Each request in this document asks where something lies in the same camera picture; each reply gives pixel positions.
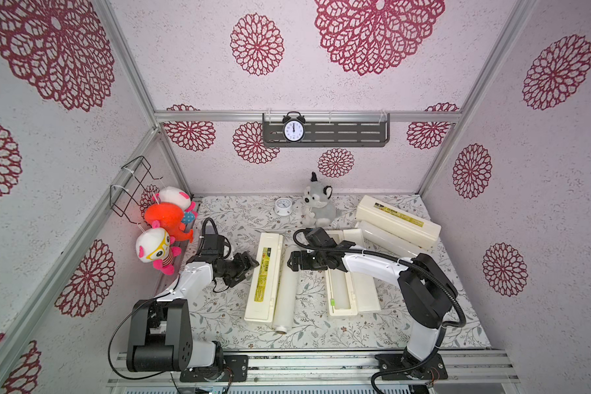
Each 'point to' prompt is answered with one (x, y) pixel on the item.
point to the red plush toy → (168, 216)
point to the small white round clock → (283, 206)
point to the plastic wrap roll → (286, 295)
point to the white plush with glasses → (155, 246)
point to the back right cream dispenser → (408, 226)
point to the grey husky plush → (319, 211)
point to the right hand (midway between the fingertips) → (294, 261)
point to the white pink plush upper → (180, 197)
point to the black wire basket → (127, 199)
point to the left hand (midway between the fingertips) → (254, 270)
